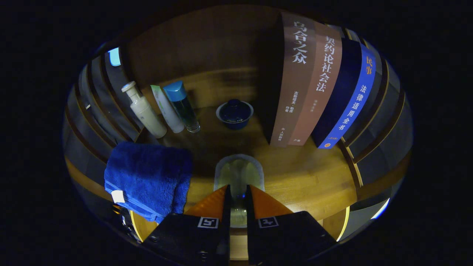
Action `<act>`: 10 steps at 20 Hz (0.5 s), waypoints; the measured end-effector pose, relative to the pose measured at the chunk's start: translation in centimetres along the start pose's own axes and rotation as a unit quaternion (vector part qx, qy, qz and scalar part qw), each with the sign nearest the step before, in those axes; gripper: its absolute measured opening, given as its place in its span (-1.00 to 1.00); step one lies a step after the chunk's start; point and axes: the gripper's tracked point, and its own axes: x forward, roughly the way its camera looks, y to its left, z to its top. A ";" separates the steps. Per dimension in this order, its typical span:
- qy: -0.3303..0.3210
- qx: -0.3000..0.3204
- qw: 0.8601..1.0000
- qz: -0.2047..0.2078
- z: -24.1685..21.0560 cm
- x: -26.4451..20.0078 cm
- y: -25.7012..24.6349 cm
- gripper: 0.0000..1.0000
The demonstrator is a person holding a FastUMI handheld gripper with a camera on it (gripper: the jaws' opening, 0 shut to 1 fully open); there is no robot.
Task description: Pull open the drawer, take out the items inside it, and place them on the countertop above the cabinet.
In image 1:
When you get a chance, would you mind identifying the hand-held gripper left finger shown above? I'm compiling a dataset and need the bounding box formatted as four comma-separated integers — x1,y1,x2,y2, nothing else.
142,185,231,266

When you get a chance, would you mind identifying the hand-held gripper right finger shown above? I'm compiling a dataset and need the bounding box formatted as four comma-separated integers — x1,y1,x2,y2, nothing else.
246,185,337,265

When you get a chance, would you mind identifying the yellow white sponge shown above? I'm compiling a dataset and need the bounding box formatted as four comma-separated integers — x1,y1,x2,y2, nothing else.
214,154,265,228

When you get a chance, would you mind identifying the wooden countertop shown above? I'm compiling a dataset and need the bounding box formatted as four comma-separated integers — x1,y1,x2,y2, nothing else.
66,105,411,222

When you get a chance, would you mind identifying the wooden cabinet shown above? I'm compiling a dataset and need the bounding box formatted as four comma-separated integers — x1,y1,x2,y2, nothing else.
63,6,414,222

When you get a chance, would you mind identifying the blue towel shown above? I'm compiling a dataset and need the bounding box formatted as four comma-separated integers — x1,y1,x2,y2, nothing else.
104,142,193,224

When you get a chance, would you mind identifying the dark blue lidded teacup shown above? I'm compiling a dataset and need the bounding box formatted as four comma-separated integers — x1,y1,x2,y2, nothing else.
216,99,254,130

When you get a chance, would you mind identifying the blue-capped clear bottle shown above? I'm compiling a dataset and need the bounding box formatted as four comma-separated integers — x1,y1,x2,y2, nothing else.
163,81,201,133

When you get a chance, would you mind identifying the green white tube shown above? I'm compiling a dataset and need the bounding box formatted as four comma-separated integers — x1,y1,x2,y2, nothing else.
150,85,185,134

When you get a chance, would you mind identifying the white pump bottle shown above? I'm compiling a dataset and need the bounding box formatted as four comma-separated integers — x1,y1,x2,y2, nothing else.
122,81,167,139

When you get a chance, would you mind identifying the dark brown book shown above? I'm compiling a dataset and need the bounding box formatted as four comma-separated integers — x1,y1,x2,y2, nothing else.
259,11,317,147

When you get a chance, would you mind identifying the light brown book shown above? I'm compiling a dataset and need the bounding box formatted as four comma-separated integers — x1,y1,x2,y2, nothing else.
288,22,343,146

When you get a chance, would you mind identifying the blue book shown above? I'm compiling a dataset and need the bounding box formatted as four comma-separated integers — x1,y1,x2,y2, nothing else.
311,37,377,149

